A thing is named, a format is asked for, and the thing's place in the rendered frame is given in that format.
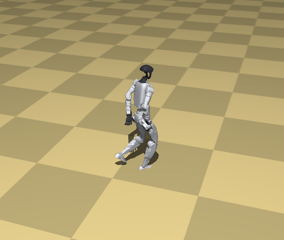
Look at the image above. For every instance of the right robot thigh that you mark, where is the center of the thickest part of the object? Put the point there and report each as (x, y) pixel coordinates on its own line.
(152, 132)

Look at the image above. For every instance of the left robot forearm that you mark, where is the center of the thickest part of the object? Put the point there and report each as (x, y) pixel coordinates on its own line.
(128, 106)

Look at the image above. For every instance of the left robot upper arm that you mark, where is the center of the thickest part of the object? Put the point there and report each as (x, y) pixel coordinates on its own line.
(128, 95)

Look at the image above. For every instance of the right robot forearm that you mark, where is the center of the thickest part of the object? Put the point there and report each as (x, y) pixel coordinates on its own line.
(147, 114)

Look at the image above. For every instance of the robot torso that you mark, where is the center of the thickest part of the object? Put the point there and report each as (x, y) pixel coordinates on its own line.
(139, 96)

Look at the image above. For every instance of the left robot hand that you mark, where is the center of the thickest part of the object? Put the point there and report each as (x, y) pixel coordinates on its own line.
(129, 119)

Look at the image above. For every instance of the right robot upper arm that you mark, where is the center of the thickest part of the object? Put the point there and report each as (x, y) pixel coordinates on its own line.
(149, 91)

